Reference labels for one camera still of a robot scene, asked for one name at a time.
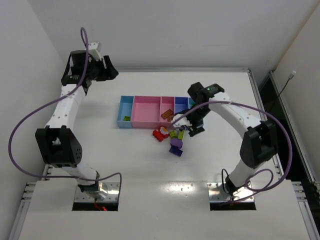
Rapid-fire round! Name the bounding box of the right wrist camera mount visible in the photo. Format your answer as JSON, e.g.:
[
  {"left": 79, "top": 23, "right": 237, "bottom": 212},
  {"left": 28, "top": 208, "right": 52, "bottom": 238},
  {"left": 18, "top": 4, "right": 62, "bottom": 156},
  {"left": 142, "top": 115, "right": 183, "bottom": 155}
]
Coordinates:
[{"left": 170, "top": 113, "right": 192, "bottom": 130}]

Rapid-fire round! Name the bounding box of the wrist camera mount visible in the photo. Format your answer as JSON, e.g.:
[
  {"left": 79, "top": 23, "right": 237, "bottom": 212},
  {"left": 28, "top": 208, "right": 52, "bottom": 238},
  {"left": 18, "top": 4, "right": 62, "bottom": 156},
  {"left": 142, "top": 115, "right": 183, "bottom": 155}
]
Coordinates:
[
  {"left": 170, "top": 113, "right": 192, "bottom": 130},
  {"left": 88, "top": 41, "right": 103, "bottom": 61}
]

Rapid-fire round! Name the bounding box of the lime square lego brick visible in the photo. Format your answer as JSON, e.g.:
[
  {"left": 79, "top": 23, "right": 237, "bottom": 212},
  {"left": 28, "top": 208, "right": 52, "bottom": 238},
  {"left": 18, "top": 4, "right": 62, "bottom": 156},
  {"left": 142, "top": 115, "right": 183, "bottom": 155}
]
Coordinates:
[{"left": 169, "top": 130, "right": 177, "bottom": 139}]

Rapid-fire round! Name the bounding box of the small pink bin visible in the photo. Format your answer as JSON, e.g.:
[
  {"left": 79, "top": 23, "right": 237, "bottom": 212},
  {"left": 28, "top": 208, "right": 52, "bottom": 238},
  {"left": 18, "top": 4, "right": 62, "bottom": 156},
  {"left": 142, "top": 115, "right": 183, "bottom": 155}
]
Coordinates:
[{"left": 159, "top": 96, "right": 175, "bottom": 127}]

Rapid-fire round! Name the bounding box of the lilac oval lego piece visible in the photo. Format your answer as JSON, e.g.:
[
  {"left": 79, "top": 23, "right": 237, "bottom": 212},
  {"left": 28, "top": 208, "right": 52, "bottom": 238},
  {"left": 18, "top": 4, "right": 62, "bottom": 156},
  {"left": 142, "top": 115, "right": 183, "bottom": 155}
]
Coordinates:
[{"left": 170, "top": 138, "right": 183, "bottom": 149}]

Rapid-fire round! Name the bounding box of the black wall cable with plug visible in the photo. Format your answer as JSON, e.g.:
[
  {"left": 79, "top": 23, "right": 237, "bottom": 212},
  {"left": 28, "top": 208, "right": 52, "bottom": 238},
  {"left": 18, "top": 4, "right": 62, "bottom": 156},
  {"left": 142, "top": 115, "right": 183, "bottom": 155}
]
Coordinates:
[{"left": 264, "top": 70, "right": 297, "bottom": 111}]

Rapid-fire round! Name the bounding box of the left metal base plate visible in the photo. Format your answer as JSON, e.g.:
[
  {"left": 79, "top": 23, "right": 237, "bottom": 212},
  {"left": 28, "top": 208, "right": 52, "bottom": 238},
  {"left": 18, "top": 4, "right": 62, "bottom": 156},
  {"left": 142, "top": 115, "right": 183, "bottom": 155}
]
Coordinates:
[{"left": 73, "top": 182, "right": 120, "bottom": 203}]

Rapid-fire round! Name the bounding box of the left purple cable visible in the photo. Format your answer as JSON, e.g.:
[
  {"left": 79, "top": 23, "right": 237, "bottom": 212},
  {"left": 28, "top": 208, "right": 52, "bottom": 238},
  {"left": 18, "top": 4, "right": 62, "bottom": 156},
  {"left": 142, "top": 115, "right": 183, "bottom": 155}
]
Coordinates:
[{"left": 8, "top": 26, "right": 123, "bottom": 182}]

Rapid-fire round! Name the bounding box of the light blue bin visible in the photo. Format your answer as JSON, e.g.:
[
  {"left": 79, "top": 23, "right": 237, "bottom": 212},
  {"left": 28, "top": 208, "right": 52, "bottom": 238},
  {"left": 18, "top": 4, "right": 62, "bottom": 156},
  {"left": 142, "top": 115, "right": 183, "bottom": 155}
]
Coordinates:
[
  {"left": 116, "top": 95, "right": 134, "bottom": 129},
  {"left": 188, "top": 97, "right": 196, "bottom": 108}
]

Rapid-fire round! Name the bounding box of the orange lego plate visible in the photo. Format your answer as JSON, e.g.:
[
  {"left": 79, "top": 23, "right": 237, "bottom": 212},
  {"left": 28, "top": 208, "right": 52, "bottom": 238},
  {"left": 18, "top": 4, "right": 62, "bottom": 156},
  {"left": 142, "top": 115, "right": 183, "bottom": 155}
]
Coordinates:
[
  {"left": 167, "top": 116, "right": 174, "bottom": 122},
  {"left": 161, "top": 109, "right": 174, "bottom": 120}
]

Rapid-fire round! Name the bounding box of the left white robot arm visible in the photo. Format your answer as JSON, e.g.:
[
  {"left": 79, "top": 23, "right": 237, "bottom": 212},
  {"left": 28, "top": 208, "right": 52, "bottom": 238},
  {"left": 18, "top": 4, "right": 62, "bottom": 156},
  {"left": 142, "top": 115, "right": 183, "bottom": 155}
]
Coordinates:
[{"left": 35, "top": 49, "right": 119, "bottom": 199}]

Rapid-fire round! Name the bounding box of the dark purple lego plate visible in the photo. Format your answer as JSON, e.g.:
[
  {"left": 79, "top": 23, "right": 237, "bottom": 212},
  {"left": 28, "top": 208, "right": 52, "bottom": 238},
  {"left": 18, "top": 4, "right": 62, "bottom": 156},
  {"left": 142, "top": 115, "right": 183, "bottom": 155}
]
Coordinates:
[{"left": 169, "top": 146, "right": 183, "bottom": 157}]

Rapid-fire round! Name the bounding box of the large pink bin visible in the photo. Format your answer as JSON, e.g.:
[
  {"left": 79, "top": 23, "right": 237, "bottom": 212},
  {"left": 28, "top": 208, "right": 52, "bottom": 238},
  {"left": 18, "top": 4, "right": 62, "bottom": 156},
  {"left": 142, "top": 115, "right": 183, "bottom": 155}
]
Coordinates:
[{"left": 131, "top": 95, "right": 161, "bottom": 129}]

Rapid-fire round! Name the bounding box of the periwinkle blue bin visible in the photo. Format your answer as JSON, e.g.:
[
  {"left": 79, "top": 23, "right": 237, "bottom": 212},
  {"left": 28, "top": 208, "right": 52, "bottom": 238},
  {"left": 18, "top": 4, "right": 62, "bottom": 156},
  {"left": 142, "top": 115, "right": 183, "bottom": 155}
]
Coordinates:
[{"left": 174, "top": 96, "right": 189, "bottom": 115}]

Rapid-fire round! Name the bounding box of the red flower lego piece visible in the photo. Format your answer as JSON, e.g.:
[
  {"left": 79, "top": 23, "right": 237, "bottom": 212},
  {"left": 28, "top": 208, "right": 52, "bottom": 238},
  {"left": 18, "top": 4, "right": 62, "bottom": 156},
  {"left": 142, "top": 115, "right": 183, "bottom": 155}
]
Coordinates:
[{"left": 159, "top": 126, "right": 170, "bottom": 139}]

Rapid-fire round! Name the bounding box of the right light blue bin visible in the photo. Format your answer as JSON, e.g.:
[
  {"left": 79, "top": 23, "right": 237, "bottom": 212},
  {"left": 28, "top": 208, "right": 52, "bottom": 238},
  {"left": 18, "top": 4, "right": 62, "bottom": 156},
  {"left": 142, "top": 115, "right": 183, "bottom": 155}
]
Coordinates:
[{"left": 188, "top": 97, "right": 196, "bottom": 108}]

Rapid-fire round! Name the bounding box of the lime curved lego brick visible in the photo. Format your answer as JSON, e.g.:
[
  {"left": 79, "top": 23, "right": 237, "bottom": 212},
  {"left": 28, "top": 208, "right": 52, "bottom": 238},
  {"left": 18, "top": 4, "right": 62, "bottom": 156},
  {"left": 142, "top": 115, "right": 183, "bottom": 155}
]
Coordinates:
[{"left": 123, "top": 116, "right": 131, "bottom": 122}]

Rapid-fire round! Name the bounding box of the left light blue bin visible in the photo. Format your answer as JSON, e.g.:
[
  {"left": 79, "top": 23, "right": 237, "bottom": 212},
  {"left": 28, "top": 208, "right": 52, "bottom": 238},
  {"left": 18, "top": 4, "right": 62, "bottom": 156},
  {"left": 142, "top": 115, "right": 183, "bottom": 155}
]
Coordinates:
[{"left": 116, "top": 95, "right": 134, "bottom": 129}]

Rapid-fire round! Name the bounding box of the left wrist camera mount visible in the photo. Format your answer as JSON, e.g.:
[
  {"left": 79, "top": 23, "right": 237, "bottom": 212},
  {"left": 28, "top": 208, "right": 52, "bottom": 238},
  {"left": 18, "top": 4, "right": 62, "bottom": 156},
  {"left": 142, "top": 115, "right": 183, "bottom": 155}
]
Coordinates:
[{"left": 88, "top": 41, "right": 103, "bottom": 61}]

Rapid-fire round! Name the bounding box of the metal base plate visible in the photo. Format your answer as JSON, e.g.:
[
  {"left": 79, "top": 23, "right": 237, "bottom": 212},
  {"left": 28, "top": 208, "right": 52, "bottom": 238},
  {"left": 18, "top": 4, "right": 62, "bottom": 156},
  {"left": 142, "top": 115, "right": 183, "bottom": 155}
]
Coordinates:
[
  {"left": 73, "top": 182, "right": 120, "bottom": 203},
  {"left": 207, "top": 182, "right": 255, "bottom": 204}
]

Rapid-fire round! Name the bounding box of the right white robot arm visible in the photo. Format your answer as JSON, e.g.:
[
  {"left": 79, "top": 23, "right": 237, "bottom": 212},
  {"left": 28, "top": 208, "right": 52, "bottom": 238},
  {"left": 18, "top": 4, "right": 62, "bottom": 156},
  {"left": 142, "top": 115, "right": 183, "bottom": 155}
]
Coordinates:
[{"left": 186, "top": 103, "right": 279, "bottom": 195}]

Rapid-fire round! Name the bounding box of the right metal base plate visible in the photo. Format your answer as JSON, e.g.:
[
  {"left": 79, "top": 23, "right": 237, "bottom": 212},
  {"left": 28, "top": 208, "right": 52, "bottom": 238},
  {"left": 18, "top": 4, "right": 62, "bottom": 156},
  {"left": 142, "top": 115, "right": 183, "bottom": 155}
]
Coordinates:
[{"left": 207, "top": 182, "right": 255, "bottom": 204}]

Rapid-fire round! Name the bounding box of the red lego brick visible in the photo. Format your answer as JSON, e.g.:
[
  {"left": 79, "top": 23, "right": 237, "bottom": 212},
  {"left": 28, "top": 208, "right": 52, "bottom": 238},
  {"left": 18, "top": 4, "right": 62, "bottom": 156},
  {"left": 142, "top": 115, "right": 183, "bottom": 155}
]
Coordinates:
[{"left": 152, "top": 129, "right": 164, "bottom": 142}]

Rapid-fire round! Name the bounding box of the lime long lego brick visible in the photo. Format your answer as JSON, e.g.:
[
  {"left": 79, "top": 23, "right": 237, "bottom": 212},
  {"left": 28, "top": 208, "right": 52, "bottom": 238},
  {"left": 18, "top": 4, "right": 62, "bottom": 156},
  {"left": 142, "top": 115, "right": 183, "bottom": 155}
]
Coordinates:
[{"left": 177, "top": 130, "right": 185, "bottom": 141}]

